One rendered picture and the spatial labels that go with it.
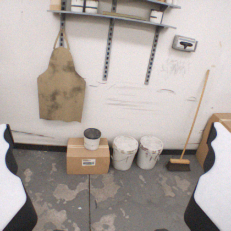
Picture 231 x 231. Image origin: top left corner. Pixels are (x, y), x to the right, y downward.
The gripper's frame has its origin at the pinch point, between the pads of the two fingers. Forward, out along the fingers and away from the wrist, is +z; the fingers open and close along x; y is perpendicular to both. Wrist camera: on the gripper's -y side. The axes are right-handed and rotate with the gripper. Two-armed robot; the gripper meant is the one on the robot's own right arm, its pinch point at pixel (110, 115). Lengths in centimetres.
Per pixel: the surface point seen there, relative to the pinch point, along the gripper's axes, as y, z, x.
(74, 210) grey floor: 164, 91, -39
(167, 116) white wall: 112, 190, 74
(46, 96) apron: 73, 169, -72
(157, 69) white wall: 48, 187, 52
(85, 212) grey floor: 165, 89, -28
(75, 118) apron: 104, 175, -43
